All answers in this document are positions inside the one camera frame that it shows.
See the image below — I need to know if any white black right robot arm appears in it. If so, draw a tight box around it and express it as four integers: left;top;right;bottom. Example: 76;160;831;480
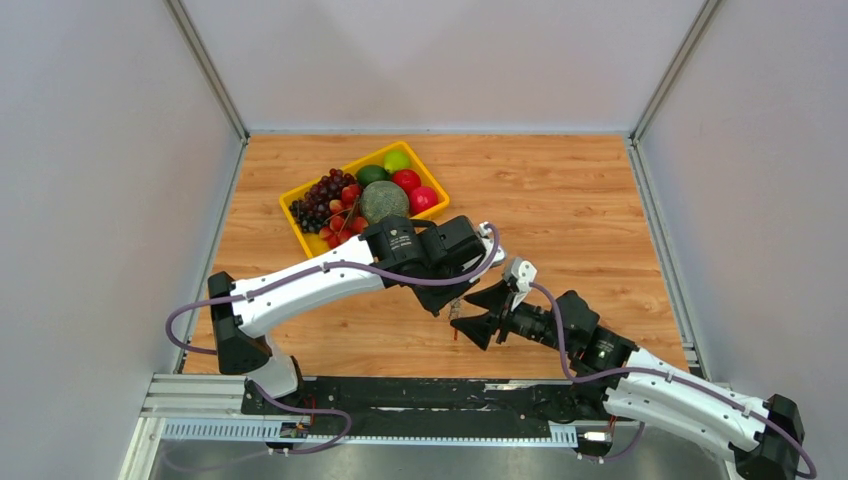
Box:
451;281;818;479

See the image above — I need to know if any dark purple grape bunch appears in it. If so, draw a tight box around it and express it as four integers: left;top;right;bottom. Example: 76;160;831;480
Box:
287;169;358;234

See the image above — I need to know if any dark green lime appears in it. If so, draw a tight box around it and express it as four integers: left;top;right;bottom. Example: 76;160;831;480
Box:
355;164;390;188

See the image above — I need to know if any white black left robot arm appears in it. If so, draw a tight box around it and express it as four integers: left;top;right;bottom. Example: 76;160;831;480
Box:
207;216;505;414

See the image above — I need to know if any pink red apple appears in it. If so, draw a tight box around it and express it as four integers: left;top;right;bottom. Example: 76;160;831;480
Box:
408;186;439;216

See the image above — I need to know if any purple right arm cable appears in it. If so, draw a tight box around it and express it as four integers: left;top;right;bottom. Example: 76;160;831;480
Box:
529;281;817;480

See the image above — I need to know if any green netted melon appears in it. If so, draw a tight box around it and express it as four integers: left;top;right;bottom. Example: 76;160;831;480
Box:
360;181;410;224

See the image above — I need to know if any red cherry bunch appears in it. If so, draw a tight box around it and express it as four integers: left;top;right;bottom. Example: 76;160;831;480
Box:
315;183;369;248

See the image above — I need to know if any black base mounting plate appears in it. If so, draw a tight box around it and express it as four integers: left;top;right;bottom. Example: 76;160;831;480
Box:
281;376;610;439

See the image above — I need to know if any light green apple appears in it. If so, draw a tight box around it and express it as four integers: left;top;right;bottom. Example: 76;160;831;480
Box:
383;150;412;175

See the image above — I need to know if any yellow plastic fruit tray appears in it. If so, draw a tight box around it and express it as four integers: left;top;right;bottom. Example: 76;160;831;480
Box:
279;141;450;258

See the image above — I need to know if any aluminium front frame rail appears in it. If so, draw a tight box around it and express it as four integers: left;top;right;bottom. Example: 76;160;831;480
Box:
119;372;740;480

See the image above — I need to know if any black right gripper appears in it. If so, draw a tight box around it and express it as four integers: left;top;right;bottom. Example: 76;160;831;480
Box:
450;280;573;356

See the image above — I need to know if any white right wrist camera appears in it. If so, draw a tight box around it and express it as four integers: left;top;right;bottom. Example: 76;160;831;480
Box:
502;257;537;311

